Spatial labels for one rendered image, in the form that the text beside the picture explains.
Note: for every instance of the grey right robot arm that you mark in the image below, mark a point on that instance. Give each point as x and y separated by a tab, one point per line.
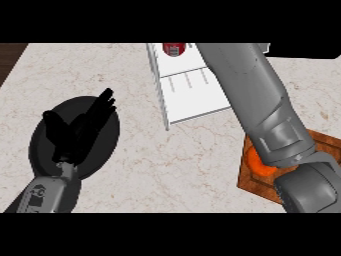
271	126

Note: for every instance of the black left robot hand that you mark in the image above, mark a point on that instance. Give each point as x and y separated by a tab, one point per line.
82	128

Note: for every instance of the brown wooden cutting board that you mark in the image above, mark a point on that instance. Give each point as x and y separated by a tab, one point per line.
336	146

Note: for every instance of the orange round fruit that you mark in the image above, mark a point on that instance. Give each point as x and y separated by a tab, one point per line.
261	167

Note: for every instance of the black appliance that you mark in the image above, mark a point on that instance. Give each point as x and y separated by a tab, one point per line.
301	50

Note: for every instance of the dark grey round plate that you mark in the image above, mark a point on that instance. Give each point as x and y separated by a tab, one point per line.
97	143

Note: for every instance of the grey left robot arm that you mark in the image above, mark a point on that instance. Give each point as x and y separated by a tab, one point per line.
48	193

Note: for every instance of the red can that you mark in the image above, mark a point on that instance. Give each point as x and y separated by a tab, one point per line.
175	49

